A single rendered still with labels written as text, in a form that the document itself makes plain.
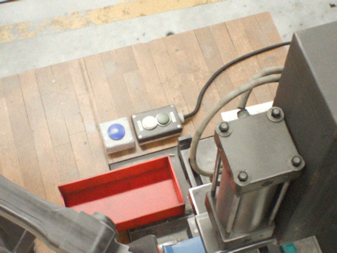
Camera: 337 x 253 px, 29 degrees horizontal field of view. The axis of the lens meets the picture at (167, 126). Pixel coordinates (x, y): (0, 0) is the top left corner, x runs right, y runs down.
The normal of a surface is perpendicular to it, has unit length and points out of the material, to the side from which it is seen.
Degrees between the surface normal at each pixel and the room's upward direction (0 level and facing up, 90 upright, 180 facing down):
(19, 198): 14
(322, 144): 90
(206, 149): 0
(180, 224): 0
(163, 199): 0
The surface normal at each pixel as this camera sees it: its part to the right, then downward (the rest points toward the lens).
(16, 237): 0.87, 0.29
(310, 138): -0.96, 0.25
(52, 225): 0.21, -0.35
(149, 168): 0.29, 0.85
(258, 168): 0.00, -0.45
